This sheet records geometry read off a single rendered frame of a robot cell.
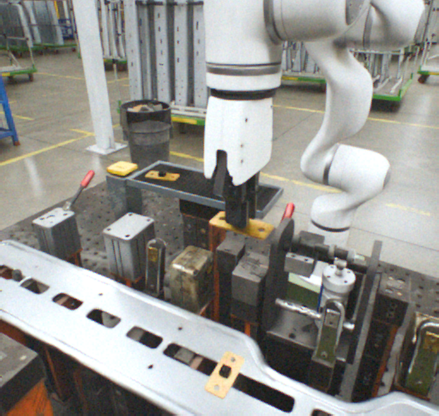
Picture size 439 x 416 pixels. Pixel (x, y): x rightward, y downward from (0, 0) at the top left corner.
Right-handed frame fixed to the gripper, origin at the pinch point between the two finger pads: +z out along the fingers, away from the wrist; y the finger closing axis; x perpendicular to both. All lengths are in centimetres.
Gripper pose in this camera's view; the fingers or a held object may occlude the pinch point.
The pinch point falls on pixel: (241, 208)
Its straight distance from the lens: 48.5
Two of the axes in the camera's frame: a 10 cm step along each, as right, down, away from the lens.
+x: 8.6, 2.2, -4.6
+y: -5.1, 4.0, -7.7
